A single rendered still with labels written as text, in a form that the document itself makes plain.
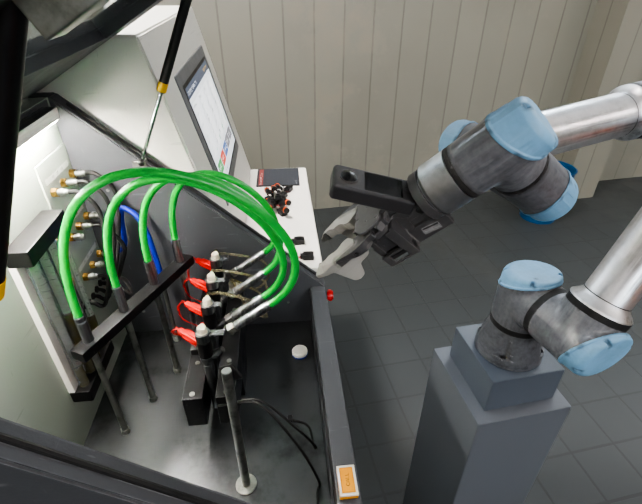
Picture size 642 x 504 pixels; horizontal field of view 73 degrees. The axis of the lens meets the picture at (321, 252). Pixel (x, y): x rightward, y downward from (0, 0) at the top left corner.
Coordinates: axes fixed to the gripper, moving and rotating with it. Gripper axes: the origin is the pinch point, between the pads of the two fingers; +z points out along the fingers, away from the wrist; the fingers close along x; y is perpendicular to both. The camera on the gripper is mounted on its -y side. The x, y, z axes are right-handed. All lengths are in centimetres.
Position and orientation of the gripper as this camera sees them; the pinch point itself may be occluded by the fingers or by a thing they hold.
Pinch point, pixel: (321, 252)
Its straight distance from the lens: 69.1
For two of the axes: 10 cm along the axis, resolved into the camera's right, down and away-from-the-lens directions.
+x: 1.1, -7.2, 6.9
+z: -6.6, 4.6, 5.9
